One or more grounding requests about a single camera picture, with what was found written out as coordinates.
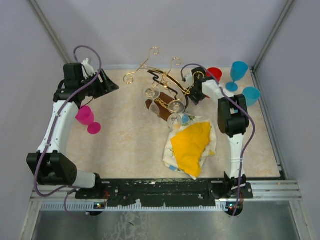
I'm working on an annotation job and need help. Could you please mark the yellow floral cloth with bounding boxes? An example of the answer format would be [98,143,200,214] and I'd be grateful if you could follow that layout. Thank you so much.
[162,113,217,180]

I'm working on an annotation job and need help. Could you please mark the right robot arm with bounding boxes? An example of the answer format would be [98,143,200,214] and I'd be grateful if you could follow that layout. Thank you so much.
[181,67,256,198]

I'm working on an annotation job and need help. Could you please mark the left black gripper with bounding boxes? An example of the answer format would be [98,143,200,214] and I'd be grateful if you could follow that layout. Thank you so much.
[79,68,119,99]

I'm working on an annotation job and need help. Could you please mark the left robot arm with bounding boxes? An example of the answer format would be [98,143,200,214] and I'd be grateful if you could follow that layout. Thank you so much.
[26,58,119,199]

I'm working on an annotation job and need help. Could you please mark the blue wine glass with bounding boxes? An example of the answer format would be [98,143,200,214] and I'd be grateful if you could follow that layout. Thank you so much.
[242,86,261,107]
[225,61,249,92]

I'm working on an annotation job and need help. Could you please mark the clear wine glass left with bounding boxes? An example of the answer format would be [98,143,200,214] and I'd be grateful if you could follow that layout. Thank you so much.
[144,86,161,118]

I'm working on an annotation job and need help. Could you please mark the gold wire glass rack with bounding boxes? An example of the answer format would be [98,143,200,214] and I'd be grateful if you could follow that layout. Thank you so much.
[123,60,191,121]

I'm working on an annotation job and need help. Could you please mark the pink wine glass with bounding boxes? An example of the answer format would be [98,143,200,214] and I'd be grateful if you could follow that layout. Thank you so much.
[75,105,102,135]

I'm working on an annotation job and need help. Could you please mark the red wine glass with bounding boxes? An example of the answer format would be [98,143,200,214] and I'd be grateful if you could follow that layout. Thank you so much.
[206,67,223,83]

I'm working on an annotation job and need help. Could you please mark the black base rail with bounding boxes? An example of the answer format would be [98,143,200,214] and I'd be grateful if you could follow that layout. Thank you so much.
[75,178,253,208]

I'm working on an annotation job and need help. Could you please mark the clear wine glass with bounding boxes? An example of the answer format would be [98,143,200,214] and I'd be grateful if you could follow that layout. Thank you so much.
[144,86,161,118]
[167,100,185,132]

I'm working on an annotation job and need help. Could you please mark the clear wine glass right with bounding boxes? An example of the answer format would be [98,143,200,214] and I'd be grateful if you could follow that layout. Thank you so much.
[167,100,185,132]

